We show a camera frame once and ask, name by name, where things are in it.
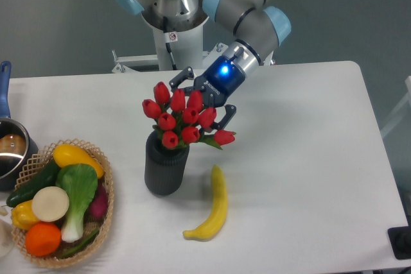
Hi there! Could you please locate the yellow banana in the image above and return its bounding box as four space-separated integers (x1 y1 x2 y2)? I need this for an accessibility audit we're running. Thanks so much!
182 165 228 241

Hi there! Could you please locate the dark green cucumber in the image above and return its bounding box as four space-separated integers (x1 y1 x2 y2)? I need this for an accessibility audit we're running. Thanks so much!
6 159 60 208

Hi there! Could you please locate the green bok choy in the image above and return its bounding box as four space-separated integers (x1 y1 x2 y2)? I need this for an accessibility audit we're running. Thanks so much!
56 164 98 243

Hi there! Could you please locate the yellow bell pepper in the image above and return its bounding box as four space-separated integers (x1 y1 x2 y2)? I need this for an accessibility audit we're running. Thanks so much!
12 200 40 230

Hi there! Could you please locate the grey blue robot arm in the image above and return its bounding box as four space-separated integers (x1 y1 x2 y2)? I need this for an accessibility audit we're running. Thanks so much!
115 0 292 132

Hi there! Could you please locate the blue handled steel pot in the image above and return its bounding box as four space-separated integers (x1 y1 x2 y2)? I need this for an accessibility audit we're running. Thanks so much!
1 61 38 192

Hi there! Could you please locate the orange fruit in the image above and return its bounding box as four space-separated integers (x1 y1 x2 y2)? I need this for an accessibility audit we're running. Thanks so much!
25 222 62 257

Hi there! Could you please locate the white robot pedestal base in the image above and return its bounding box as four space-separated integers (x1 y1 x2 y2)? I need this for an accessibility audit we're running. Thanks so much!
112 0 215 73

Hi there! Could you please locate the green chili pepper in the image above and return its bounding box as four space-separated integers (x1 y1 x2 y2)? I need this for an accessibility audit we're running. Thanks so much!
57 229 100 259

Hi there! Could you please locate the dark grey ribbed vase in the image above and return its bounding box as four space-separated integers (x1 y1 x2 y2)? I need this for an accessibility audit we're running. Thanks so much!
144 132 189 196

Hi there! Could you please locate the white round radish slice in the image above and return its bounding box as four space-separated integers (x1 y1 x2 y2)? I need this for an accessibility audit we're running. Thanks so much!
31 186 69 222

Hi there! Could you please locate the white garlic piece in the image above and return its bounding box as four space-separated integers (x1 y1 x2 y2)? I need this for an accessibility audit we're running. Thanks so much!
0 206 8 217

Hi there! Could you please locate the white plate at left edge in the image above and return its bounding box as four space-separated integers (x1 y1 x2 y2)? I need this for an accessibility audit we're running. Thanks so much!
0 220 14 258

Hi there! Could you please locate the purple sweet potato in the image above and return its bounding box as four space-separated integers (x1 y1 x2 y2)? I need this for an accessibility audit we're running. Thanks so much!
88 182 108 219

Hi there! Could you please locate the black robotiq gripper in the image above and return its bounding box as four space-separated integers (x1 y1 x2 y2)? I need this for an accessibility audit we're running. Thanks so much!
169 56 245 133

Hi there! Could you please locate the yellow squash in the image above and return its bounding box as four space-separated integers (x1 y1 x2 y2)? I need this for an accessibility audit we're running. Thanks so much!
53 144 104 178

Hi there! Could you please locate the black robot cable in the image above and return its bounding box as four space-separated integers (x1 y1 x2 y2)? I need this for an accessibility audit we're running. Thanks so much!
162 16 179 71

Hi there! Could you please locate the white frame at right edge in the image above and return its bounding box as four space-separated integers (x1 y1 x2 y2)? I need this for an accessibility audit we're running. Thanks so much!
380 76 410 139

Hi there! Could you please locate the woven wicker basket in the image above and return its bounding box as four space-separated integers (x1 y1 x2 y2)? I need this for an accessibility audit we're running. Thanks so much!
12 139 114 269

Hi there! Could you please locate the red tulip bouquet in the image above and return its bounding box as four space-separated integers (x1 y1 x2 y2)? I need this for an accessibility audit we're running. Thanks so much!
142 81 236 151

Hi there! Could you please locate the black device at table edge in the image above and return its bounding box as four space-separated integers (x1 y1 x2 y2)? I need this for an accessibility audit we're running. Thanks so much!
387 226 410 260

